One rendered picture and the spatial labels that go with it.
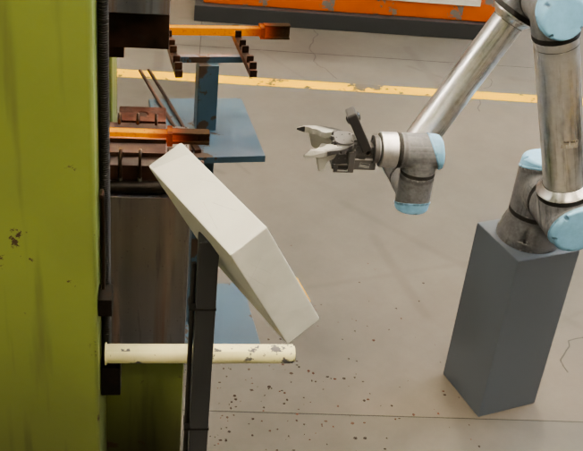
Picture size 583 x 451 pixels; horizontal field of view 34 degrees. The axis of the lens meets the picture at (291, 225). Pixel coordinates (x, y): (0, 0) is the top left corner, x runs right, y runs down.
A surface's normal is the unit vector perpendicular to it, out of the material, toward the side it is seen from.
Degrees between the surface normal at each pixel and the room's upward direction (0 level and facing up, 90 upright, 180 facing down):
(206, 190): 30
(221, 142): 0
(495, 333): 90
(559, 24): 83
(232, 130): 0
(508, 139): 0
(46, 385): 90
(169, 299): 90
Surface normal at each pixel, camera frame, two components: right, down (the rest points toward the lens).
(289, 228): 0.09, -0.84
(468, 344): -0.91, 0.14
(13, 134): 0.11, 0.53
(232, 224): -0.35, -0.63
